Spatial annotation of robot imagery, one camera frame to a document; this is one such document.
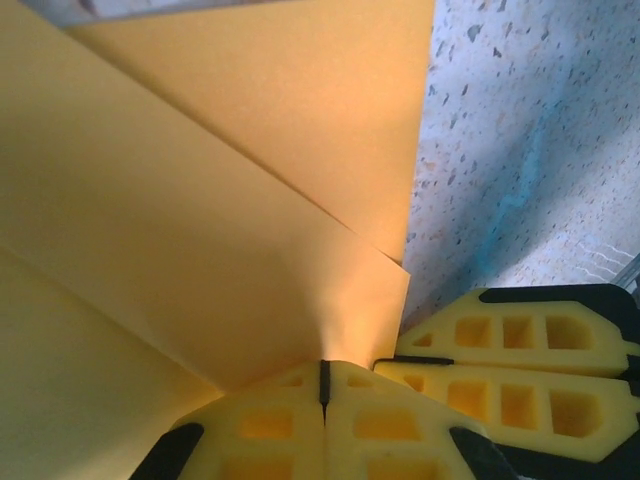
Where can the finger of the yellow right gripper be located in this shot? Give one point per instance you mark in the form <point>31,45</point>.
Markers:
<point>525,332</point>
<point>525,405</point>

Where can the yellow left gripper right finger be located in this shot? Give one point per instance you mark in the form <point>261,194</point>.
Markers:
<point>390,440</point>

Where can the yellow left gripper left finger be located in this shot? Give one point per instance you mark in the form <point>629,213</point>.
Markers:
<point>270,440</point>

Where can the orange paper sheet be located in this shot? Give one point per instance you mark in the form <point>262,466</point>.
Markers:
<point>200,200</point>

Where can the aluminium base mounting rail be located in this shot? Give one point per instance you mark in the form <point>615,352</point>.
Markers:
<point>632,277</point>

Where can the aluminium table side rail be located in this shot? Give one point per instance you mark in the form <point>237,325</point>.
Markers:
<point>150,11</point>

